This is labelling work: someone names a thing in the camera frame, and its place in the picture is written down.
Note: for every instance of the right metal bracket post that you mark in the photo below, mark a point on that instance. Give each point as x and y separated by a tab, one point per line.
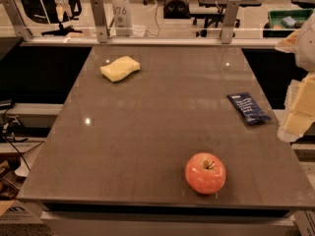
228	22

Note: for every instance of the cardboard box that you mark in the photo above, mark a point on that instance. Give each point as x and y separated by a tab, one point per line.
15	212

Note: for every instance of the yellow sponge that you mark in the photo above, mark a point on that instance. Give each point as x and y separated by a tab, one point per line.
120	69

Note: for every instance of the metal bracket post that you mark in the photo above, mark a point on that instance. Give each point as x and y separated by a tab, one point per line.
101	28
17	21
228	22

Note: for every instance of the red apple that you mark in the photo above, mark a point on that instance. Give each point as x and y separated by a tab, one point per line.
205	173

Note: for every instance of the middle metal bracket post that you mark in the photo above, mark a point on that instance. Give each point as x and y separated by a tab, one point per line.
101	28

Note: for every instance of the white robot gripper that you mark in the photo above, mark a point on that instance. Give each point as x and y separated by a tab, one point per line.
307	51

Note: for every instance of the black device with lenses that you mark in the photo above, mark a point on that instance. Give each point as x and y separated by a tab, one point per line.
176	9

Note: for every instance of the blue snack bar wrapper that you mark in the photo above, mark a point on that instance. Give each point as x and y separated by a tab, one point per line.
248	108

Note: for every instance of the white numbered pillar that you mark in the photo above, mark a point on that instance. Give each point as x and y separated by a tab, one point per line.
122	17

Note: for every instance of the green plastic bin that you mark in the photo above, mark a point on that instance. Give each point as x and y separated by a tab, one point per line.
282	23

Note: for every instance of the left metal bracket post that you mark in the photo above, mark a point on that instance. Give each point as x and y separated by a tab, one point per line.
17	21

